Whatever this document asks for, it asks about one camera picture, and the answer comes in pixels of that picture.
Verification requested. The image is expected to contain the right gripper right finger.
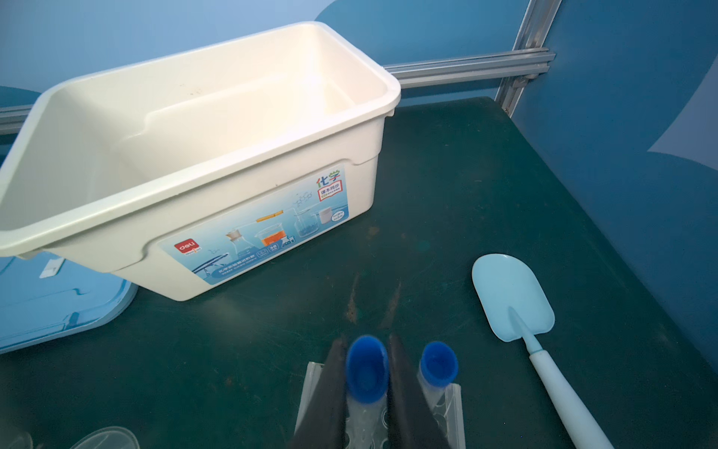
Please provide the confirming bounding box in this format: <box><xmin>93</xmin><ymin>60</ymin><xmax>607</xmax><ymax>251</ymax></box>
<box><xmin>387</xmin><ymin>335</ymin><xmax>450</xmax><ymax>448</ymax></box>

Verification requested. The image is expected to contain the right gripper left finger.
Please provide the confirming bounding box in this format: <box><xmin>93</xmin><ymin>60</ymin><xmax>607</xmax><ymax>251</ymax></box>
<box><xmin>288</xmin><ymin>338</ymin><xmax>347</xmax><ymax>448</ymax></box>

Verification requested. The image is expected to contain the clear test tube rack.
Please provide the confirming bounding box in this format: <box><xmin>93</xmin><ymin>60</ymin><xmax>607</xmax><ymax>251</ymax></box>
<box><xmin>295</xmin><ymin>361</ymin><xmax>467</xmax><ymax>448</ymax></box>

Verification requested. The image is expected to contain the test tube blue cap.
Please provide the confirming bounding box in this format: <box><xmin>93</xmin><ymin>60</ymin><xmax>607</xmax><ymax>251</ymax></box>
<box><xmin>343</xmin><ymin>335</ymin><xmax>391</xmax><ymax>449</ymax></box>
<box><xmin>417</xmin><ymin>340</ymin><xmax>459</xmax><ymax>413</ymax></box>

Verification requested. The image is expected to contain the light blue plastic scoop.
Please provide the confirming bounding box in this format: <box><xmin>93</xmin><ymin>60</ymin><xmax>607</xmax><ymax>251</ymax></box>
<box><xmin>471</xmin><ymin>254</ymin><xmax>613</xmax><ymax>448</ymax></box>

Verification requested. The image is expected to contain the clear plastic funnel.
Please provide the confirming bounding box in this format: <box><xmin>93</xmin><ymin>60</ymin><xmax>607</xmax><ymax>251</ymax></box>
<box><xmin>71</xmin><ymin>426</ymin><xmax>140</xmax><ymax>449</ymax></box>

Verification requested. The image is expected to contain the white plastic storage bin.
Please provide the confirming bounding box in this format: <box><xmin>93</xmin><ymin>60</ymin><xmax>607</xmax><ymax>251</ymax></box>
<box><xmin>1</xmin><ymin>22</ymin><xmax>401</xmax><ymax>301</ymax></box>

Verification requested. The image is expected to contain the light blue bin lid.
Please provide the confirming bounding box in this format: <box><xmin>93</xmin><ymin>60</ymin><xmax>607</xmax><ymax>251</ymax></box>
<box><xmin>1</xmin><ymin>253</ymin><xmax>138</xmax><ymax>354</ymax></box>

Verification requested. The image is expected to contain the aluminium frame rail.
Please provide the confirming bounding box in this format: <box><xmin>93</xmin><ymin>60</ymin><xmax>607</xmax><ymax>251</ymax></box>
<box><xmin>1</xmin><ymin>41</ymin><xmax>555</xmax><ymax>138</ymax></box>

